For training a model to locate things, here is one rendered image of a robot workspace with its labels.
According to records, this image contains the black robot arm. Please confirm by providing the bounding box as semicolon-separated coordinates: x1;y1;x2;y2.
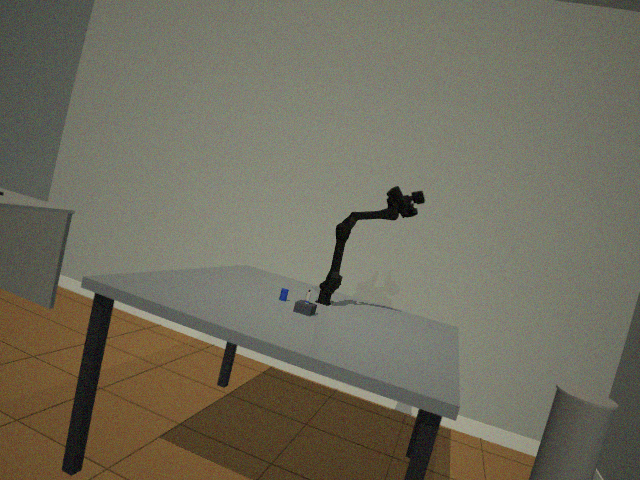
315;186;418;306

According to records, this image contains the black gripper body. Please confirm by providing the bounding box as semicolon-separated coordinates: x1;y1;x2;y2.
387;191;425;209

